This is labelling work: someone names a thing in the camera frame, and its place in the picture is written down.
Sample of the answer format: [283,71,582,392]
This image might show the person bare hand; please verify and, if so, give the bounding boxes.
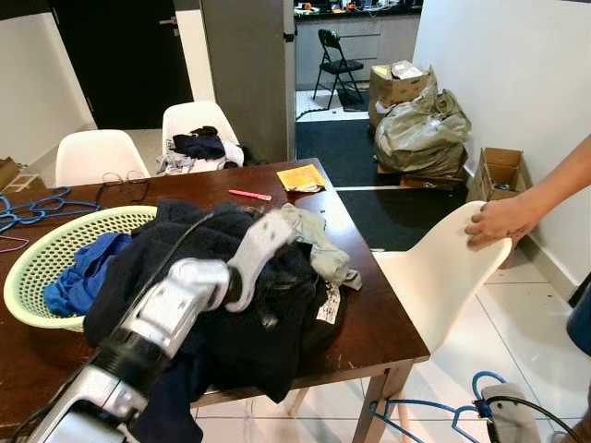
[464,197,537,248]

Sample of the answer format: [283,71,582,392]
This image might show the white plastic chair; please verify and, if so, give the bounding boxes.
[162,102,243,176]
[55,129,151,188]
[374,201,513,443]

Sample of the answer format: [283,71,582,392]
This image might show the thick blue plastic hanger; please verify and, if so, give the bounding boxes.
[369,371,509,443]

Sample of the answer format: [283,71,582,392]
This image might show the dark navy polo shirt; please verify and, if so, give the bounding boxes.
[83,198,347,443]

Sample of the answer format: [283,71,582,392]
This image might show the royal blue jersey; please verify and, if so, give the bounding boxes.
[44,231,135,317]

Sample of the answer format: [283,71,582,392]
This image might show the small open cardboard box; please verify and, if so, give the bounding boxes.
[471,148,527,204]

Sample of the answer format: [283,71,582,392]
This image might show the olive plastic rubbish bag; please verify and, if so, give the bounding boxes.
[374,90,472,181]

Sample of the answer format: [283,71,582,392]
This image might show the dark brown wooden table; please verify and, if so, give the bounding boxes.
[0,159,430,443]

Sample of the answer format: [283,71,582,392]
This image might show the large filled cardboard box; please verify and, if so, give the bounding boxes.
[369,63,437,126]

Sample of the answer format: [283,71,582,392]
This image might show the black carpet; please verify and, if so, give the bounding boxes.
[295,115,481,255]

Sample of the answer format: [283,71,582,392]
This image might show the sage grey garment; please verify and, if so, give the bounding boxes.
[277,203,363,292]

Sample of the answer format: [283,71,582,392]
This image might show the yellow envelope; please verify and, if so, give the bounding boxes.
[277,163,327,195]

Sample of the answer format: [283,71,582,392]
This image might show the black folding chair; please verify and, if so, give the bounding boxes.
[312,28,366,110]

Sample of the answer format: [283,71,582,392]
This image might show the pink pen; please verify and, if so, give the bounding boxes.
[228,188,273,202]

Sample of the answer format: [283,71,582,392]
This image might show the white grey clothes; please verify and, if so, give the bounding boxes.
[157,140,246,176]

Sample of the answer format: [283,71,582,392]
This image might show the navy folded clothes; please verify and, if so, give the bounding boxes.
[171,126,227,160]

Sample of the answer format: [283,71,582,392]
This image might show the black door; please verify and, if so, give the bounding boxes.
[51,0,195,130]

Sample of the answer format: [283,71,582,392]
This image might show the blue hangers heap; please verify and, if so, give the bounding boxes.
[0,185,103,236]

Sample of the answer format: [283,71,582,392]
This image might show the mint green laundry basket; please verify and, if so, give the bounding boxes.
[3,205,163,331]

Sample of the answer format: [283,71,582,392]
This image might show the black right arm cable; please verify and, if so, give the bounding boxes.
[485,395,585,440]

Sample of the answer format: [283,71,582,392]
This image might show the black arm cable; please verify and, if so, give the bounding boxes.
[485,395,585,440]
[139,205,267,305]

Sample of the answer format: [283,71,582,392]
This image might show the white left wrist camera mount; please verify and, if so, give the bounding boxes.
[226,210,298,313]

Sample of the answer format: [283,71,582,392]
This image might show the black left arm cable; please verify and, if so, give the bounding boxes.
[139,205,267,305]

